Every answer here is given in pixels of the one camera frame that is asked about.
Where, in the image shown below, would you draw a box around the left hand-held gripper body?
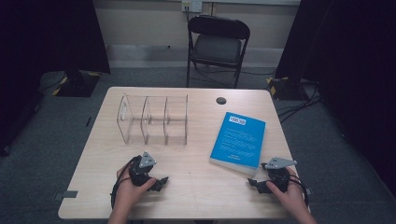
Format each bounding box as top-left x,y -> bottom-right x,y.
129,151 -> 157,188

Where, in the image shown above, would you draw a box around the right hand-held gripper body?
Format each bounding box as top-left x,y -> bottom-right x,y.
262,157 -> 298,193

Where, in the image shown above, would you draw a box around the blue book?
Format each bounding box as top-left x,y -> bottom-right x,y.
208,111 -> 267,177

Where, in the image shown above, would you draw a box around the clear acrylic book rack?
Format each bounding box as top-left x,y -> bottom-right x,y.
116,93 -> 189,147

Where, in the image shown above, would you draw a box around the person's left hand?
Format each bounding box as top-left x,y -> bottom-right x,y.
115,160 -> 158,206

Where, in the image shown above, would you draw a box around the person's right hand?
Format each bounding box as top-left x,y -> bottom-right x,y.
265,169 -> 307,213

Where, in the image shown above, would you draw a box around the dark curtain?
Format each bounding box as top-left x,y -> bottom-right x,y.
0,0 -> 112,157
275,0 -> 396,194

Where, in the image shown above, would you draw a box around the black folding chair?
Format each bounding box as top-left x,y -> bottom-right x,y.
186,14 -> 251,90

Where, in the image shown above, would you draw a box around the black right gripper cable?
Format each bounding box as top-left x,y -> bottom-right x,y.
289,174 -> 310,207

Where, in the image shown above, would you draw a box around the black floor cables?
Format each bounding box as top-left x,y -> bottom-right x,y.
276,81 -> 323,124

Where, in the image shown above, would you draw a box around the white wall outlet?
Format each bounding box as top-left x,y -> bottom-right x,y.
181,0 -> 204,14

